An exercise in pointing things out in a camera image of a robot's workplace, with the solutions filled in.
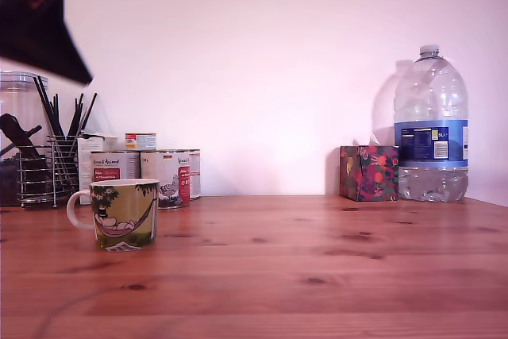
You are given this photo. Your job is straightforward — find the clear glass storage jar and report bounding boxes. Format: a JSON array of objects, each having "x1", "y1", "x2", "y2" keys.
[{"x1": 0, "y1": 71, "x2": 50, "y2": 207}]

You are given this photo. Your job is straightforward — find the large clear water bottle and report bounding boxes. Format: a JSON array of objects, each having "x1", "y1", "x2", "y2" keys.
[{"x1": 392, "y1": 44, "x2": 470, "y2": 202}]

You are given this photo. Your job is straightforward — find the small orange label can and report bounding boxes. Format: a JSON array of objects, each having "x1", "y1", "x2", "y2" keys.
[{"x1": 124, "y1": 131, "x2": 157, "y2": 151}]

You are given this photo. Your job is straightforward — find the chrome wire utensil rack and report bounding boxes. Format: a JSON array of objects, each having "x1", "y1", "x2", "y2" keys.
[{"x1": 15, "y1": 134, "x2": 80, "y2": 210}]

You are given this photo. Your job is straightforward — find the dark wooden utensil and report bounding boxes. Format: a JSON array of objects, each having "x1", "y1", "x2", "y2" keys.
[{"x1": 0, "y1": 113, "x2": 44, "y2": 160}]

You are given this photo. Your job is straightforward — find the black chopstick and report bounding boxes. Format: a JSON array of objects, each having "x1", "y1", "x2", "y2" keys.
[
  {"x1": 52, "y1": 93, "x2": 64, "y2": 137},
  {"x1": 33, "y1": 75, "x2": 65, "y2": 137},
  {"x1": 79, "y1": 92, "x2": 98, "y2": 136},
  {"x1": 66, "y1": 93, "x2": 85, "y2": 137}
]

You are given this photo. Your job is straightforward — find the white cardboard box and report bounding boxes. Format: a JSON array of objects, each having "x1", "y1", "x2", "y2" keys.
[{"x1": 76, "y1": 135, "x2": 119, "y2": 206}]

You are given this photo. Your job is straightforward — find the floral tissue box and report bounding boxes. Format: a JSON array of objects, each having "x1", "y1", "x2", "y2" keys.
[{"x1": 339, "y1": 144, "x2": 400, "y2": 202}]

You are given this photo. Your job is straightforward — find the green hammock print mug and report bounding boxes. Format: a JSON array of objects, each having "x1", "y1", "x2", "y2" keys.
[{"x1": 65, "y1": 178, "x2": 160, "y2": 254}]

